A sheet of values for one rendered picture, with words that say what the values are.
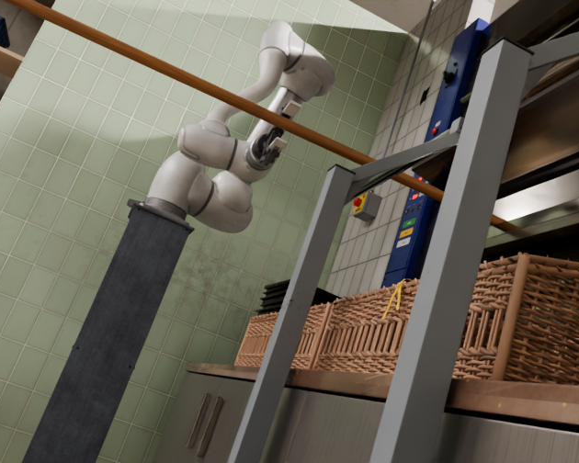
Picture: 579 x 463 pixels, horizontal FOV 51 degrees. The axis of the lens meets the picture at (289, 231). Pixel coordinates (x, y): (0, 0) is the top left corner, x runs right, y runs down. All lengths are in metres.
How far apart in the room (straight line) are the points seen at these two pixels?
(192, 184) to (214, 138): 0.39
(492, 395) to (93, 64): 2.54
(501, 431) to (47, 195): 2.34
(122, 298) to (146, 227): 0.25
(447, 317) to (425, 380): 0.06
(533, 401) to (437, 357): 0.11
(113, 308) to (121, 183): 0.82
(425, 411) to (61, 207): 2.24
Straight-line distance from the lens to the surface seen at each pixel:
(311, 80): 2.27
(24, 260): 2.65
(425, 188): 1.68
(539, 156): 1.78
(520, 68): 0.74
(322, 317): 1.21
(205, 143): 1.81
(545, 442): 0.52
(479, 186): 0.65
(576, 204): 1.54
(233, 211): 2.25
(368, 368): 0.93
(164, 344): 2.63
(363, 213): 2.59
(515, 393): 0.55
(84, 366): 2.03
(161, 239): 2.08
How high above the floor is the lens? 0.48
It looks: 17 degrees up
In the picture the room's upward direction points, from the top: 20 degrees clockwise
